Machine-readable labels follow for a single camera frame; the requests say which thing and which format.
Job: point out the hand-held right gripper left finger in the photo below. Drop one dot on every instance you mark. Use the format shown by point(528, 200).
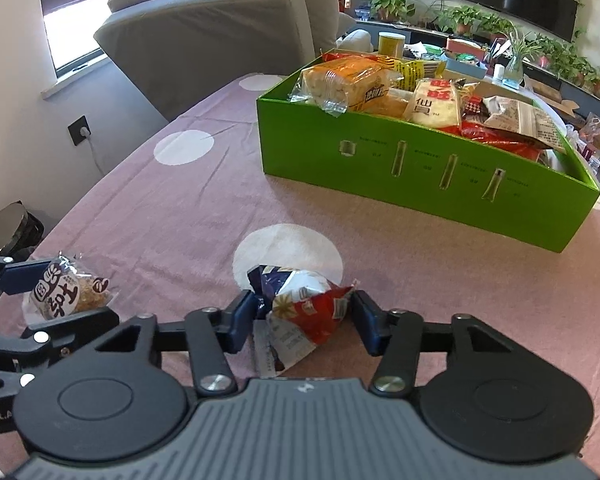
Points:
point(242, 317)

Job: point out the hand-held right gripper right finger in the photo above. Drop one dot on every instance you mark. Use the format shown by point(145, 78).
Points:
point(367, 322)

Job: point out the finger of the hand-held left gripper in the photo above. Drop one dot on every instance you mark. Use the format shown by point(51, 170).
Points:
point(65, 332)
point(22, 277)

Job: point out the clear pastry packet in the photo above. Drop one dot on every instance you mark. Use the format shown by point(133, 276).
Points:
point(70, 290)

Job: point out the blue white red packet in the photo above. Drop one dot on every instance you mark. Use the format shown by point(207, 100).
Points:
point(300, 305)

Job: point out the green cardboard box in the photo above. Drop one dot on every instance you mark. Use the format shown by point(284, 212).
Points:
point(405, 170)

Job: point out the white rice cracker packet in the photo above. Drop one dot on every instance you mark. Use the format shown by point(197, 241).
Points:
point(432, 102)

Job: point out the clear bread bag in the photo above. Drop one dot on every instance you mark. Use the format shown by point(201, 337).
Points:
point(340, 82)

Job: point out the tan snack packet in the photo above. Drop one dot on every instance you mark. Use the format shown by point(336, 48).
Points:
point(525, 122)

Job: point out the dark round stool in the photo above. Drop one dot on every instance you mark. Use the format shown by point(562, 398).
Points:
point(10, 220)

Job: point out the large dark framed window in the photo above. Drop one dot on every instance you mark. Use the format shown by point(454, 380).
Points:
point(80, 25)

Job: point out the white round coffee table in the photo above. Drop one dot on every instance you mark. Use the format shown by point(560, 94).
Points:
point(517, 91)

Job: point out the blue tray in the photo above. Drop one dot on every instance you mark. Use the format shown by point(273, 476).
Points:
point(467, 65)

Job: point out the yellow canister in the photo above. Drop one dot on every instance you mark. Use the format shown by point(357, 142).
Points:
point(394, 44)

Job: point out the white cushion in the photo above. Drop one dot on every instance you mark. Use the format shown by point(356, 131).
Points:
point(355, 40)

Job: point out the small white cup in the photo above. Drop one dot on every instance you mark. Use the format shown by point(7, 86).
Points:
point(498, 71)

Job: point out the beige recliner sofa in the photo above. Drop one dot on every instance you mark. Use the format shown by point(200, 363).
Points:
point(205, 35)

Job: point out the spider plant in glass vase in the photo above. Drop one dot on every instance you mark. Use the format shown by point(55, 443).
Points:
point(514, 72)

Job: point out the dark television cabinet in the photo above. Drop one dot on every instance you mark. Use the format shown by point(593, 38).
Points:
point(425, 35)

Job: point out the orange storage box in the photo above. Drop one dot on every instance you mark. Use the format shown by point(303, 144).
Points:
point(465, 45)

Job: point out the open cardboard box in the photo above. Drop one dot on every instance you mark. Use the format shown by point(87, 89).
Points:
point(545, 87)

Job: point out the plastic bag of oranges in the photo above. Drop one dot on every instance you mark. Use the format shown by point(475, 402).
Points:
point(597, 132)

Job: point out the row of potted plants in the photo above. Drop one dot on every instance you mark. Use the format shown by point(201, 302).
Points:
point(390, 0)

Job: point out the dark wall outlet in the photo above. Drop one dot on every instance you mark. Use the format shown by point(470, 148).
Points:
point(80, 131)

